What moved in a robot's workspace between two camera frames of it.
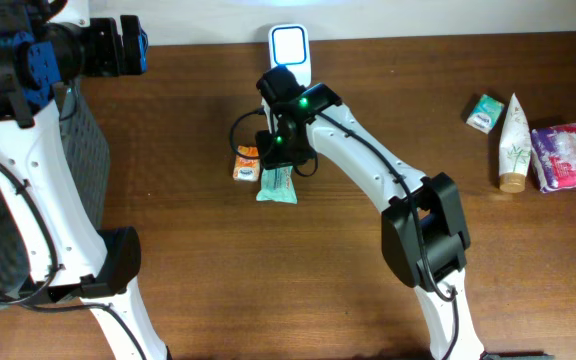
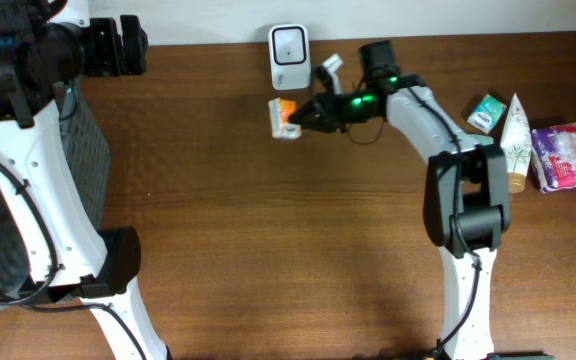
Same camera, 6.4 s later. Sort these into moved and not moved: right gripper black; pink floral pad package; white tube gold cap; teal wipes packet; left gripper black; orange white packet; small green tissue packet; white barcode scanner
Moved: orange white packet; right gripper black; teal wipes packet
Not moved: small green tissue packet; pink floral pad package; white tube gold cap; left gripper black; white barcode scanner
